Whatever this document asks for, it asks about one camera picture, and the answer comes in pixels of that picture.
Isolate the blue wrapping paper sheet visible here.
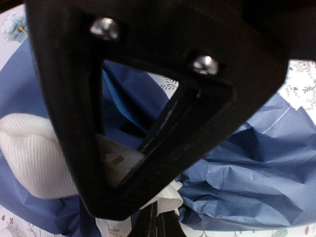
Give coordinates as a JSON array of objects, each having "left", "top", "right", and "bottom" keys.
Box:
[{"left": 0, "top": 41, "right": 316, "bottom": 237}]

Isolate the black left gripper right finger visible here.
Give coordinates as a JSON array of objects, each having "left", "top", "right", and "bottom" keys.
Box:
[{"left": 158, "top": 212, "right": 186, "bottom": 237}]

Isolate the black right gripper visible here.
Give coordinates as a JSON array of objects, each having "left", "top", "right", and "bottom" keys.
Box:
[{"left": 243, "top": 0, "right": 316, "bottom": 61}]

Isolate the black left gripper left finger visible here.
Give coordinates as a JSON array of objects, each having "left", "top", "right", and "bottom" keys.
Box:
[{"left": 134, "top": 203, "right": 158, "bottom": 237}]

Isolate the clear plastic wrap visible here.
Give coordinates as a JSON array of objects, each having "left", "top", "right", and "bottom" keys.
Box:
[{"left": 0, "top": 113, "right": 185, "bottom": 237}]

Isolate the floral patterned tablecloth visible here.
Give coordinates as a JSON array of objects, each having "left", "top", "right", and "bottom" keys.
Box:
[{"left": 0, "top": 0, "right": 316, "bottom": 237}]

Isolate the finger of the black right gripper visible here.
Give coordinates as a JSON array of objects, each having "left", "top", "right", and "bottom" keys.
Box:
[{"left": 26, "top": 0, "right": 287, "bottom": 220}]

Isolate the pale blue fake flower stem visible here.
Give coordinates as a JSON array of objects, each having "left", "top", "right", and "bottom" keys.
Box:
[{"left": 0, "top": 11, "right": 29, "bottom": 43}]

